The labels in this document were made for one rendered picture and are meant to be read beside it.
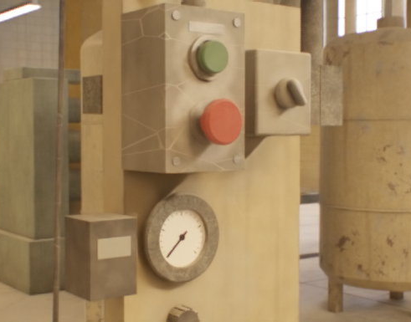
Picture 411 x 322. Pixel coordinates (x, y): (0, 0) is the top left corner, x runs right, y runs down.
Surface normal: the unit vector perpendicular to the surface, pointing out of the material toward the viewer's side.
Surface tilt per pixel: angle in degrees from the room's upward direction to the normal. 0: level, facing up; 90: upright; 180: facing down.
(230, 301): 90
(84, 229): 90
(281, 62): 90
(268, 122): 90
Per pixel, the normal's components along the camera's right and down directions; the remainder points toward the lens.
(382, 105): -0.36, 0.04
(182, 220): 0.60, 0.04
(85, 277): -0.80, 0.03
